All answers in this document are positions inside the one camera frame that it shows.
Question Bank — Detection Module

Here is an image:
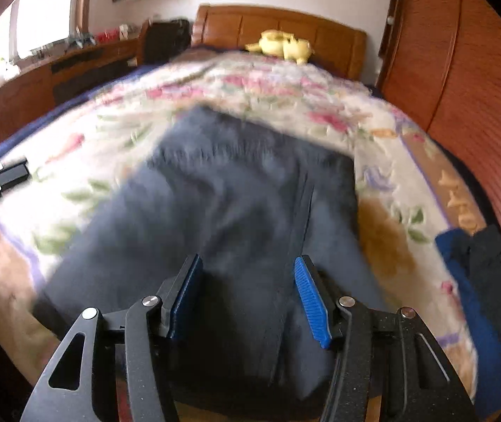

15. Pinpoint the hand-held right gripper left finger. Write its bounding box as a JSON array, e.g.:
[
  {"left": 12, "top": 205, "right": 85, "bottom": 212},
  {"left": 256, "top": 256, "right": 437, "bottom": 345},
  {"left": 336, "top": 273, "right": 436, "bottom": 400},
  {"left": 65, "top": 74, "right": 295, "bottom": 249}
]
[{"left": 19, "top": 253, "right": 204, "bottom": 422}]

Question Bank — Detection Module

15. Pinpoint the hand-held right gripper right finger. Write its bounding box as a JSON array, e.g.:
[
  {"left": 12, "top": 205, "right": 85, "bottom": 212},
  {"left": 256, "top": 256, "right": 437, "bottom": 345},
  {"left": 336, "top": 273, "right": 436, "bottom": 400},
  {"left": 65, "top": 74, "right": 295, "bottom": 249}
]
[{"left": 293, "top": 255, "right": 480, "bottom": 422}]

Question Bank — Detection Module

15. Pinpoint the black jacket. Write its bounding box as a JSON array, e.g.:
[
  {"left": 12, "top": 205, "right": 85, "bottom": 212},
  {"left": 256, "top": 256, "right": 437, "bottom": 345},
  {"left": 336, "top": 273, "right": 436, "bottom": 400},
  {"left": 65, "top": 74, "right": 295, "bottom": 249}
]
[{"left": 35, "top": 104, "right": 389, "bottom": 418}]

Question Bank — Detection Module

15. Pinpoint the dark clothes pile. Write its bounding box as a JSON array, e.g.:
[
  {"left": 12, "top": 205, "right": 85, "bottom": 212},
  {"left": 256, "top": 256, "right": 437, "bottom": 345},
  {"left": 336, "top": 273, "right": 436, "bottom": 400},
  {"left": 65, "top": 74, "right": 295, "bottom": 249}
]
[{"left": 434, "top": 224, "right": 501, "bottom": 420}]

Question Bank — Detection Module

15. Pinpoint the wooden desk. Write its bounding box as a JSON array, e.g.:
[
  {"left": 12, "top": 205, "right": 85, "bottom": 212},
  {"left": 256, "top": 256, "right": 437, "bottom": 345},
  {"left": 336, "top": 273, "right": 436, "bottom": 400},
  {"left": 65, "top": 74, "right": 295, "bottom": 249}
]
[{"left": 0, "top": 35, "right": 146, "bottom": 159}]

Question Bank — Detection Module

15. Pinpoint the window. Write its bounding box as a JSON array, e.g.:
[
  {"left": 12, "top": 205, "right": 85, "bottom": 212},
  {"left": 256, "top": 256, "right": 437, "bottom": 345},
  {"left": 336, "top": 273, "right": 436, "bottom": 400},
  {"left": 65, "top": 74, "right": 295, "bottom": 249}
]
[{"left": 0, "top": 0, "right": 85, "bottom": 97}]

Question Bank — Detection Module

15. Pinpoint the wooden chair with black bag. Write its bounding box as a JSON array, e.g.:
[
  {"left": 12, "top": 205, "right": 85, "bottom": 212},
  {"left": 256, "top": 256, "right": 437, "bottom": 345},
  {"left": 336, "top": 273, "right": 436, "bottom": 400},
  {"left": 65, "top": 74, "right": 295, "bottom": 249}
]
[{"left": 137, "top": 18, "right": 191, "bottom": 66}]

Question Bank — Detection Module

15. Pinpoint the floral blanket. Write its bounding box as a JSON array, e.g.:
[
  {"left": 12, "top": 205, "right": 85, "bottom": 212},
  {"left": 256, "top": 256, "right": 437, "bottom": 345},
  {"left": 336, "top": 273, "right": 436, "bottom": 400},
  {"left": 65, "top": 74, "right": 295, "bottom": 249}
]
[{"left": 0, "top": 50, "right": 486, "bottom": 405}]

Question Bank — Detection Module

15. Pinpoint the yellow plush toy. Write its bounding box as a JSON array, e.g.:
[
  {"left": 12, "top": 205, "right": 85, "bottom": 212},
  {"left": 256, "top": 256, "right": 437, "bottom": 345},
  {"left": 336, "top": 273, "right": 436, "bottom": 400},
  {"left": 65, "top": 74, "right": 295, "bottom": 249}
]
[{"left": 245, "top": 29, "right": 313, "bottom": 64}]

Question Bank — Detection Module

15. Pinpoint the wooden bed headboard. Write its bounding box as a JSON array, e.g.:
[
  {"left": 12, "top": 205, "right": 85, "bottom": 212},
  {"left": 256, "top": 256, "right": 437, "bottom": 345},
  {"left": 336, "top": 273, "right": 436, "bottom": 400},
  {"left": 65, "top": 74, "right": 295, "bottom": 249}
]
[{"left": 190, "top": 4, "right": 368, "bottom": 82}]

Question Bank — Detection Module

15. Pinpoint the wooden slatted wardrobe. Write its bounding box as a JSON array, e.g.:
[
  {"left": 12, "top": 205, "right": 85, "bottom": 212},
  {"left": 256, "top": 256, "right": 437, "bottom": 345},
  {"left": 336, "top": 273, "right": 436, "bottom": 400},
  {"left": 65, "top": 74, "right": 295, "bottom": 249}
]
[{"left": 375, "top": 0, "right": 501, "bottom": 247}]

